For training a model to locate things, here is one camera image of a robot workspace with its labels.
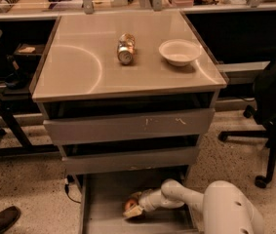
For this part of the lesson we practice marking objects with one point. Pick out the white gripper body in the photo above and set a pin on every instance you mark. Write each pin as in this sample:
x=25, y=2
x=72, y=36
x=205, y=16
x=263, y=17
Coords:
x=147, y=200

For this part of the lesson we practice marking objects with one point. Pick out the red apple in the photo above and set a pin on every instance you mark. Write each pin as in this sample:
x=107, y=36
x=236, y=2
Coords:
x=130, y=203

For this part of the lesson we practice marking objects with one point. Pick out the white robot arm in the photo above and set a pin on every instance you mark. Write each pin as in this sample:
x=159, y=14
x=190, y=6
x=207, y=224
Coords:
x=224, y=207

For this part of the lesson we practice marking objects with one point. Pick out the grey open bottom drawer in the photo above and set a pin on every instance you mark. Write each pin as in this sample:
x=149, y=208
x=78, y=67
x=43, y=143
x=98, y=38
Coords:
x=104, y=196

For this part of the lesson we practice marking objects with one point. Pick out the grey middle drawer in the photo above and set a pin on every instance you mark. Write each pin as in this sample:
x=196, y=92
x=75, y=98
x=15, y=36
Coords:
x=131, y=161

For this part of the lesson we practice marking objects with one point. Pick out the grey top drawer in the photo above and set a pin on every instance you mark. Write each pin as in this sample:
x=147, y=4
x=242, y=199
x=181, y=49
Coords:
x=129, y=126

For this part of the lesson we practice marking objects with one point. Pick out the grey drawer cabinet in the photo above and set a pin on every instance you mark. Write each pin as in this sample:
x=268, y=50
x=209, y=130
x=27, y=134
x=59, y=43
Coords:
x=81, y=76

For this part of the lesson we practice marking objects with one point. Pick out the brown shoe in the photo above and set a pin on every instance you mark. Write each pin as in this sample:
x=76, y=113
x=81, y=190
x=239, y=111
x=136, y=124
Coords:
x=8, y=217

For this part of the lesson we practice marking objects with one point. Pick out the lying soda can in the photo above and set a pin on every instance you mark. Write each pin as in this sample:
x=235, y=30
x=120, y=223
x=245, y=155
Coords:
x=126, y=48

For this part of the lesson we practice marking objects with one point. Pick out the white bowl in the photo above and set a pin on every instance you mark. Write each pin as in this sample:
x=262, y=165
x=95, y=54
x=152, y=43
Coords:
x=179, y=52

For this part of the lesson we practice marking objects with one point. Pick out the black office chair right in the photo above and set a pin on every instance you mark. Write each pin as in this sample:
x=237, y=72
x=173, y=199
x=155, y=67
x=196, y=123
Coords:
x=264, y=114

